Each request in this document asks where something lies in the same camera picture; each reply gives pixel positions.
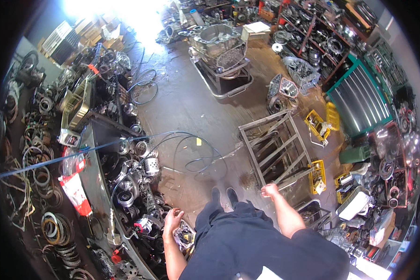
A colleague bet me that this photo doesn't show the heap of cartons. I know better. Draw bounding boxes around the heap of cartons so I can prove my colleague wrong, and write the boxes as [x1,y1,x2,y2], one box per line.
[38,13,126,66]

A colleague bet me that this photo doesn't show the workbench heaped with gear parts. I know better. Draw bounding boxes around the workbench heaped with gear parts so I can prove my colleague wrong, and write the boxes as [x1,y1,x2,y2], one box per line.
[58,42,196,280]

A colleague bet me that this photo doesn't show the white plastic container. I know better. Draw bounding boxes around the white plastic container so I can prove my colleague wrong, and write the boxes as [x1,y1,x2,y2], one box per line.
[336,191,373,222]

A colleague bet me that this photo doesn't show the green rack of tools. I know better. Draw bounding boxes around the green rack of tools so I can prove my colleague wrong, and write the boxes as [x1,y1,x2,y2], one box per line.
[363,37,409,92]

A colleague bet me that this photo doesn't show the yellow plastic crate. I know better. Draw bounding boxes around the yellow plastic crate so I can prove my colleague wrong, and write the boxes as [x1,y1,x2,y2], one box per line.
[308,160,327,195]
[303,109,332,143]
[325,101,341,132]
[334,173,355,205]

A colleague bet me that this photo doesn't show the heap of boxes and parts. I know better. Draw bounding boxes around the heap of boxes and parts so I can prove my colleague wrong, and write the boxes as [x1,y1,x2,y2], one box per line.
[322,209,419,273]

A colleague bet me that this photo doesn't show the black cable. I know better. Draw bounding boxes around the black cable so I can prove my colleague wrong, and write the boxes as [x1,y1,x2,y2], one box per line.
[109,131,229,224]

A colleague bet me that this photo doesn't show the green metal box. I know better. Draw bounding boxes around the green metal box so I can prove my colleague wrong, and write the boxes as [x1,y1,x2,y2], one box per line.
[338,144,372,165]

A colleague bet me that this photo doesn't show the dark gearbox casing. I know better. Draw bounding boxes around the dark gearbox casing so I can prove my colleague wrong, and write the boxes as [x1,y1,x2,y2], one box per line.
[266,73,300,115]

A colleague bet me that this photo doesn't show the person's left hand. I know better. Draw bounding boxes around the person's left hand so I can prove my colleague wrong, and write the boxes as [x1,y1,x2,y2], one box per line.
[162,207,185,243]

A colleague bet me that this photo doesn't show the large aluminium transmission housing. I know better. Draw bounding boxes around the large aluminium transmission housing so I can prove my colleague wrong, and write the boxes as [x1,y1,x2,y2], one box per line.
[189,24,248,70]

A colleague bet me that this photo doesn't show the red and white plastic bag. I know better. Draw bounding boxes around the red and white plastic bag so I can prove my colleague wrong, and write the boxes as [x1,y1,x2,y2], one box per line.
[58,153,94,217]

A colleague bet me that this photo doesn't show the cardboard box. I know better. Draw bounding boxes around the cardboard box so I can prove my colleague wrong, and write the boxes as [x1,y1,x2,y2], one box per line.
[241,21,272,45]

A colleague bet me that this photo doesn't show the red rack of clutch parts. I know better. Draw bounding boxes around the red rack of clutch parts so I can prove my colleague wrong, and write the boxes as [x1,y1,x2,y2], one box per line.
[367,94,420,210]

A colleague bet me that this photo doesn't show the green tool cabinet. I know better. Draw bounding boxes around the green tool cabinet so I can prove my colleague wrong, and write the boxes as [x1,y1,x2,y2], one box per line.
[325,53,395,139]

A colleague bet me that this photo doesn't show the red shelf of metal parts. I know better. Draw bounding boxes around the red shelf of metal parts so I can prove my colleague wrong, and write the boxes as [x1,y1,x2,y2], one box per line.
[269,0,363,85]

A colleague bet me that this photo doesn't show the grey metal frame stand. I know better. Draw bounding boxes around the grey metal frame stand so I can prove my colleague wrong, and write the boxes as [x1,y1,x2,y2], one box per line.
[238,109,316,192]

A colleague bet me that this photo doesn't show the wall of gaskets and rings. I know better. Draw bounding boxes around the wall of gaskets and rings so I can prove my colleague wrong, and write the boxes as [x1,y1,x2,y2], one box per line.
[0,49,95,280]

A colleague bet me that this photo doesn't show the person's legs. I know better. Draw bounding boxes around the person's legs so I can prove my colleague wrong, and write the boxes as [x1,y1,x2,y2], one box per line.
[195,186,278,245]

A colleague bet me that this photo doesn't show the person's body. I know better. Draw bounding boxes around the person's body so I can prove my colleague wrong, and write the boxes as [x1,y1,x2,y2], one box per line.
[179,227,351,280]

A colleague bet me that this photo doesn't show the steel tray with frame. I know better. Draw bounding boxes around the steel tray with frame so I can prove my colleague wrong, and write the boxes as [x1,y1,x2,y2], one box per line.
[294,199,334,231]

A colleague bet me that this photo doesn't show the person's right hand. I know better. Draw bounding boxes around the person's right hand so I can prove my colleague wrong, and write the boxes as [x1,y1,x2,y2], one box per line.
[260,183,281,202]

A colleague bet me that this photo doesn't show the blue hose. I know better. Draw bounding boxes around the blue hose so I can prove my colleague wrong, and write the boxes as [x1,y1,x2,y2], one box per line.
[0,131,196,180]

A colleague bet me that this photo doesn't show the metal stand with drip tray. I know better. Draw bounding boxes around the metal stand with drip tray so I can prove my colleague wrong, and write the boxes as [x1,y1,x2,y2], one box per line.
[190,56,255,99]

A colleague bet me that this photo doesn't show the steel oil pan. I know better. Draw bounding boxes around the steel oil pan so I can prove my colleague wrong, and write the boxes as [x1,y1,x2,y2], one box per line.
[61,78,92,132]

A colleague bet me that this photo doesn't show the black hose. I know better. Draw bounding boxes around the black hose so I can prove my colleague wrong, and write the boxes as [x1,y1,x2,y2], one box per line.
[127,41,159,105]

